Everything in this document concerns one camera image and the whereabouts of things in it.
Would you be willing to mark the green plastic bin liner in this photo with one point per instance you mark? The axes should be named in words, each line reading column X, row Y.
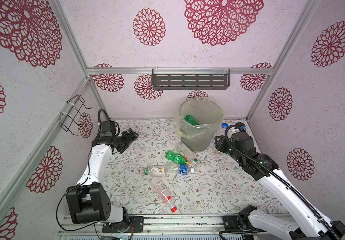
column 187, row 127

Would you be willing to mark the black wire wall rack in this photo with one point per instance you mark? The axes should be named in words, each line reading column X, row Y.
column 68, row 118

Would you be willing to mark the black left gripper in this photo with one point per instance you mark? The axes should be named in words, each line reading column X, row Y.
column 128, row 139

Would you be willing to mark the clear bottle white yellow label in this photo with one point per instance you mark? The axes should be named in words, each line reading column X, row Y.
column 154, row 171

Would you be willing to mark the silver mesh waste bin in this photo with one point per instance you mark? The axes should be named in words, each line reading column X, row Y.
column 202, row 132

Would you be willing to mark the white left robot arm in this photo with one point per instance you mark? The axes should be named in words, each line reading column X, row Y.
column 87, row 201

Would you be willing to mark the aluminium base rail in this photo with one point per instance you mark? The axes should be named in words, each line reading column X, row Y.
column 162, row 225

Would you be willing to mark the green bottle yellow cap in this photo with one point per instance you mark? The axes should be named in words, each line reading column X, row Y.
column 191, row 120
column 176, row 158

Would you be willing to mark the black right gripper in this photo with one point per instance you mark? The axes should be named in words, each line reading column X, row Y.
column 222, row 142

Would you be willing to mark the clear bottle blue label blue cap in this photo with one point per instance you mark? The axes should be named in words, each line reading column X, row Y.
column 221, row 130

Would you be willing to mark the clear bottle red cap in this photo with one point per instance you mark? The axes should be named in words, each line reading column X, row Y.
column 164, row 194

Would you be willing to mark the crushed Pocari bottle blue label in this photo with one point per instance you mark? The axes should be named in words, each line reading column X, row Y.
column 179, row 169

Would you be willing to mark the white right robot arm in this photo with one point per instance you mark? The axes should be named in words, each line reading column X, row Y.
column 308, row 222

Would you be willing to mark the dark grey wall shelf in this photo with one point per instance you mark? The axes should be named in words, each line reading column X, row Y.
column 193, row 81

